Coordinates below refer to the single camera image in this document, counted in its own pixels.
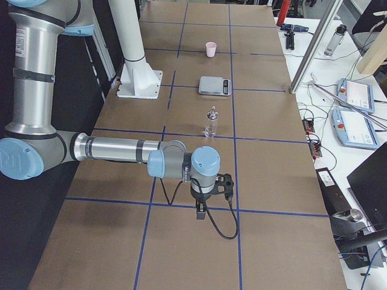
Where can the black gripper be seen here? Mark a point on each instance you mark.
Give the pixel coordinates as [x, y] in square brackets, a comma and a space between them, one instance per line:
[201, 199]

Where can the clear glass sauce bottle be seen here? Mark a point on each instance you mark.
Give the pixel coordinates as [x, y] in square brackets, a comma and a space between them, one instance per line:
[212, 122]

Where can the pink paper cup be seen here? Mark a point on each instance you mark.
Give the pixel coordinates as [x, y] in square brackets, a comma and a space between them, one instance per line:
[210, 49]

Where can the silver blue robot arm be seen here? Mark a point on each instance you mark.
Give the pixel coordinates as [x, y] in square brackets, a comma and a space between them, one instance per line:
[32, 145]

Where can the silver digital kitchen scale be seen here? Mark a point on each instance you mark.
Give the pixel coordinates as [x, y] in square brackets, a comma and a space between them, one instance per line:
[210, 85]

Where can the orange black connector strip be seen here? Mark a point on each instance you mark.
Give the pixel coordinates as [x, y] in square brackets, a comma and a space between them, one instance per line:
[313, 140]

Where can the black box with label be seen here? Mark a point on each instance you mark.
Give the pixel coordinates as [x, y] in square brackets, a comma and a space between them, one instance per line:
[334, 199]

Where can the near blue teach pendant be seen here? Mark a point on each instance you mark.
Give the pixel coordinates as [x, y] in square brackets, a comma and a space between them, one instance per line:
[354, 130]

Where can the blue teach pendant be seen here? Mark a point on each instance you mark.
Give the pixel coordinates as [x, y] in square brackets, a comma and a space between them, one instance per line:
[357, 94]
[354, 130]

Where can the black computer monitor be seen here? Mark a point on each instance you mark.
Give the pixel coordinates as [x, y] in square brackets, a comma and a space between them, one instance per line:
[368, 184]

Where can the black folded tripod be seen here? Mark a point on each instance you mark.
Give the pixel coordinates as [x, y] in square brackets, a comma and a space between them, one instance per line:
[289, 39]

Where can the far blue teach pendant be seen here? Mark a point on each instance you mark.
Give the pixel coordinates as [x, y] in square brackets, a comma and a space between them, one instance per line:
[357, 94]

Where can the clear grey drinking bottle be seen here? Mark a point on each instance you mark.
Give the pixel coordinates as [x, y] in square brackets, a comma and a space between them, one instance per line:
[335, 40]

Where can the red water bottle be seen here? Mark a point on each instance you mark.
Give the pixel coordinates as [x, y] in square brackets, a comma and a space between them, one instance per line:
[283, 12]

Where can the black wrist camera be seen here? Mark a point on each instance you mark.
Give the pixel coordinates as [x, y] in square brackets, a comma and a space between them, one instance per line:
[223, 186]

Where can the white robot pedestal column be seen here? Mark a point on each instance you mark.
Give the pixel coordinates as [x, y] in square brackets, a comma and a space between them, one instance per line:
[138, 79]

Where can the aluminium frame post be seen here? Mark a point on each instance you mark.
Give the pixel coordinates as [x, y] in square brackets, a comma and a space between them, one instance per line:
[319, 34]

